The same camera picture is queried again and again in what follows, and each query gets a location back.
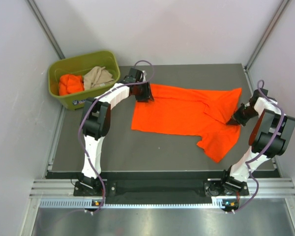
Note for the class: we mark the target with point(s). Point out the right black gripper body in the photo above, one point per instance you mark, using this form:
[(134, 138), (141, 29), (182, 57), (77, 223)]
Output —
[(244, 114)]

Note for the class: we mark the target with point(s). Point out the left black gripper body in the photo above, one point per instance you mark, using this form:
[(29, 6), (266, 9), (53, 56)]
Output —
[(142, 92)]

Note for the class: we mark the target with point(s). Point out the orange t-shirt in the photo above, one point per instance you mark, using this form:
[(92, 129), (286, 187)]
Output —
[(192, 112)]

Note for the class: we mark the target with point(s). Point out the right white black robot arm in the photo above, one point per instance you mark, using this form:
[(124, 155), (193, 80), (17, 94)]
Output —
[(269, 138)]

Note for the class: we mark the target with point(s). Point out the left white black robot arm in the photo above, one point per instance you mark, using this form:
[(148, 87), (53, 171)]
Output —
[(96, 120)]

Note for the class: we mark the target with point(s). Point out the beige shirt in bin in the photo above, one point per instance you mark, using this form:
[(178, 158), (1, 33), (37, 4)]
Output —
[(97, 77)]

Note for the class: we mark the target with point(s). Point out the olive green plastic bin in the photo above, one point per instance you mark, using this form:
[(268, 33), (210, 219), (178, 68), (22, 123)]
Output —
[(80, 66)]

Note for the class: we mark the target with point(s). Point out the orange shirt in bin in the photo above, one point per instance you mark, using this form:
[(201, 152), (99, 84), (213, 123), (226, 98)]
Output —
[(70, 83)]

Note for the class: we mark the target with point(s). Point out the black centre mounting plate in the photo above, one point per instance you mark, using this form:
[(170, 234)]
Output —
[(157, 191)]

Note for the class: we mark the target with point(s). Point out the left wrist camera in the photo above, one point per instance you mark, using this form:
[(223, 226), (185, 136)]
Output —
[(135, 76)]

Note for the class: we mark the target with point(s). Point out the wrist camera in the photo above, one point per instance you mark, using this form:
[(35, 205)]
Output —
[(135, 76), (256, 94)]

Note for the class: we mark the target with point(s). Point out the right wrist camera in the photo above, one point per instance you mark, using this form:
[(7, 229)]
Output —
[(256, 94)]

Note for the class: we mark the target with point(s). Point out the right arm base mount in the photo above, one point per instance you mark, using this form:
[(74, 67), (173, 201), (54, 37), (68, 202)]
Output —
[(225, 186)]

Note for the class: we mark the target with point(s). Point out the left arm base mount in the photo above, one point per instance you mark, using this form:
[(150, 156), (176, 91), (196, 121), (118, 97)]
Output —
[(88, 187)]

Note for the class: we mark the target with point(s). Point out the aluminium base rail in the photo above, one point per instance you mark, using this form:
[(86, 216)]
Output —
[(58, 193)]

